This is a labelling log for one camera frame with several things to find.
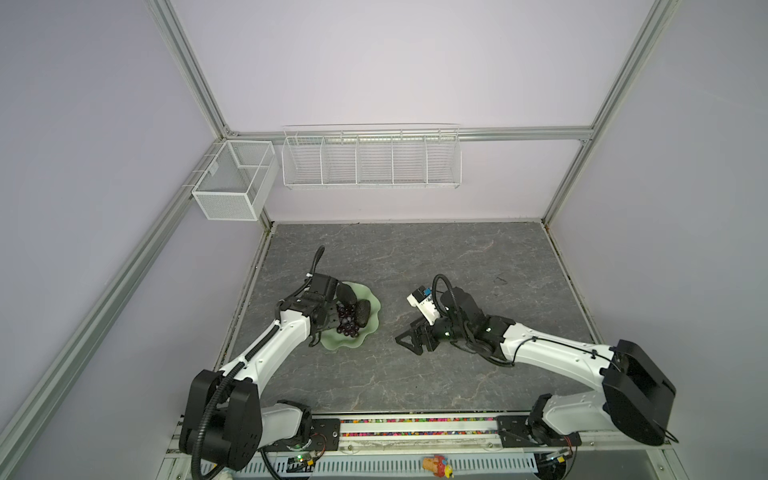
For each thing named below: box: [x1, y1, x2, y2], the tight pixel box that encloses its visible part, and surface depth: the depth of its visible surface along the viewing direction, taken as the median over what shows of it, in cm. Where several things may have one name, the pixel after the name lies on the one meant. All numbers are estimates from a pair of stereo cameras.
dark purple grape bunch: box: [336, 303, 359, 338], surface depth 90 cm
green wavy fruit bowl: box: [320, 281, 381, 351], surface depth 91 cm
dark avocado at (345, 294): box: [336, 283, 357, 306], surface depth 94 cm
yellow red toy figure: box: [422, 454, 454, 479], surface depth 69 cm
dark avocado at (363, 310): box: [355, 299, 371, 328], surface depth 92 cm
